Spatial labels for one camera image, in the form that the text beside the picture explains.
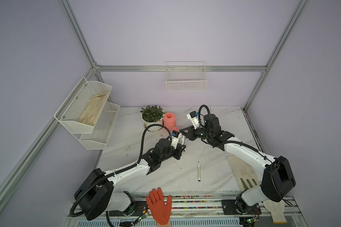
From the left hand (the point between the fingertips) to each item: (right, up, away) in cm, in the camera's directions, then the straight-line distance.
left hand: (183, 146), depth 80 cm
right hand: (-2, +9, -3) cm, 10 cm away
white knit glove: (+49, -33, -7) cm, 59 cm away
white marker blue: (-1, +4, -4) cm, 6 cm away
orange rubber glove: (-13, -33, -7) cm, 36 cm away
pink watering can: (-9, +15, +20) cm, 27 cm away
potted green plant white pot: (-21, +18, +13) cm, 31 cm away
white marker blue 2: (+1, +4, -4) cm, 6 cm away
